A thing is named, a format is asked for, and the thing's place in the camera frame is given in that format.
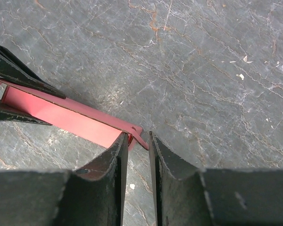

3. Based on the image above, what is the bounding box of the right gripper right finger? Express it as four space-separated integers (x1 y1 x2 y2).
149 132 283 226

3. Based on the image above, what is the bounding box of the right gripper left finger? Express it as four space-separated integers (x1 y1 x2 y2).
0 133 128 226

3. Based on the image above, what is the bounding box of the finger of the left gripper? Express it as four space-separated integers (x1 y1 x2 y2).
0 45 66 99
0 100 51 126

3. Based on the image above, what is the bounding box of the pink paper box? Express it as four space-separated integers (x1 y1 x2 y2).
0 78 149 149

